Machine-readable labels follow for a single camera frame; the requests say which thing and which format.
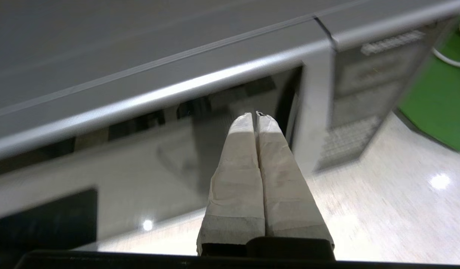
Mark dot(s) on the silver Panasonic microwave oven body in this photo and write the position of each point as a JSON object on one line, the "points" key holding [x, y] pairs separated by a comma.
{"points": [[140, 37]]}

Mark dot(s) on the green plastic tray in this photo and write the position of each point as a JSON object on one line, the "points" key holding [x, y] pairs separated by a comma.
{"points": [[439, 104]]}

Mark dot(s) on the microwave door with dark glass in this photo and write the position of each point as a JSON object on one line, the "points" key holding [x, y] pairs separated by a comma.
{"points": [[132, 168]]}

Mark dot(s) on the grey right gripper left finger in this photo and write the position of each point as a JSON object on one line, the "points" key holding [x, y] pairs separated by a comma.
{"points": [[237, 186]]}

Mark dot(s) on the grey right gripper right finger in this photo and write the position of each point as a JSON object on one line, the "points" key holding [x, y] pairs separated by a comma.
{"points": [[286, 194]]}

